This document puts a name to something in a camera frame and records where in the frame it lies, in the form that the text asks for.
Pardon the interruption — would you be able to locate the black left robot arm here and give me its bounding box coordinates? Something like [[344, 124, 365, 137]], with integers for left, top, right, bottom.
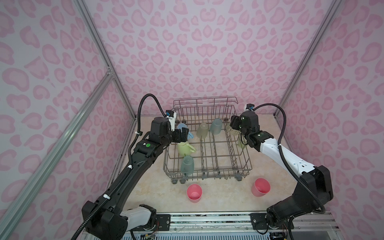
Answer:
[[72, 117, 189, 240]]

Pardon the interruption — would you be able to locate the light blue ceramic mug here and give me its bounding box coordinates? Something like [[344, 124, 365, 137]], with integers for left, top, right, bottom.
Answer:
[[177, 123, 194, 140]]

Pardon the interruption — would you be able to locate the pink plastic cup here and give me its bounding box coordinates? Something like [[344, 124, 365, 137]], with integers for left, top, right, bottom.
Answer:
[[252, 178, 271, 197], [187, 184, 203, 203]]

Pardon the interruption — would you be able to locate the pale yellow plastic cup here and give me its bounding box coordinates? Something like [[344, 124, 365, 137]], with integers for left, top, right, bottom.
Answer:
[[197, 123, 209, 139]]

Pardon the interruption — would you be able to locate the light green ceramic mug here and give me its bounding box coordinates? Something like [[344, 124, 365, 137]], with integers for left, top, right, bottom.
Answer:
[[177, 142, 196, 157]]

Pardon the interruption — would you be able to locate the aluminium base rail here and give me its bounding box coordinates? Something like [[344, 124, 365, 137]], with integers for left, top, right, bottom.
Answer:
[[80, 211, 343, 240]]

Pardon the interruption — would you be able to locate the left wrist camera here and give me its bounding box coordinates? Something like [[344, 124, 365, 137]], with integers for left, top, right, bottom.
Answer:
[[166, 110, 177, 132]]

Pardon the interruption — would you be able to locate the grey wire dish rack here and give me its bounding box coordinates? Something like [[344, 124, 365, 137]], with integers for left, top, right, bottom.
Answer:
[[163, 97, 252, 184]]

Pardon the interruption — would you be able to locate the green transparent plastic cup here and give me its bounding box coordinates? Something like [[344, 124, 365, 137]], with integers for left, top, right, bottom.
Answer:
[[226, 124, 240, 137]]

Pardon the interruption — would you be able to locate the pink plastic cup centre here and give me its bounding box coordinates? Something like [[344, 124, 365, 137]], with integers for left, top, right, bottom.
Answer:
[[187, 184, 203, 203]]

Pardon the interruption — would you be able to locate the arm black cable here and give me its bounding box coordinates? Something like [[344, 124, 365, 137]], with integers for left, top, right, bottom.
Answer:
[[70, 93, 167, 240], [253, 103, 327, 214]]

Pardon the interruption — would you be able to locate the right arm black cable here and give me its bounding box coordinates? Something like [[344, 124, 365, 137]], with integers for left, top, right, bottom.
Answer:
[[253, 103, 327, 214]]

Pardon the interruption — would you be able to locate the yellow-green plastic cup right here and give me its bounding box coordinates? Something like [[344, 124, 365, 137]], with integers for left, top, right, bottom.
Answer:
[[237, 136, 246, 149]]

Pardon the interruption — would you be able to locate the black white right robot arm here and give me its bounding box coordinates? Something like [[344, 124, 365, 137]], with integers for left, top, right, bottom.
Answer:
[[230, 110, 334, 229]]

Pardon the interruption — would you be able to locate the left aluminium frame strut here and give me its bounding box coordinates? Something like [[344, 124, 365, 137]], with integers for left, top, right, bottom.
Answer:
[[1, 71, 115, 240]]

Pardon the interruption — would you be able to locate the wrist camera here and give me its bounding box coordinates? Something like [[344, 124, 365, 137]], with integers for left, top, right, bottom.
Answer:
[[245, 104, 255, 111], [166, 110, 177, 132]]

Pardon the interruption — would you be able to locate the teal textured plastic cup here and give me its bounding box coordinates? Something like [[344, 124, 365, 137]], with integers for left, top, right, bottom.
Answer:
[[181, 156, 195, 176]]

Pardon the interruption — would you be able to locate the teal plastic cup front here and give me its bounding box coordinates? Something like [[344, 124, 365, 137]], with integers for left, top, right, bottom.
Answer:
[[210, 118, 223, 136]]

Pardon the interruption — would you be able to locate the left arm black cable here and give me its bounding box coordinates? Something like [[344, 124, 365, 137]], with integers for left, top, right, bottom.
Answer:
[[70, 93, 167, 240]]

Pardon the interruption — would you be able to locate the pink plastic cup right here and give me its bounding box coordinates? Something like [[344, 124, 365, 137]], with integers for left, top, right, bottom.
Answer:
[[252, 178, 271, 197]]

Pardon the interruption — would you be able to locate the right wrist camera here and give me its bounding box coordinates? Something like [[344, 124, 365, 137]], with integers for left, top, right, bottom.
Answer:
[[245, 104, 255, 111]]

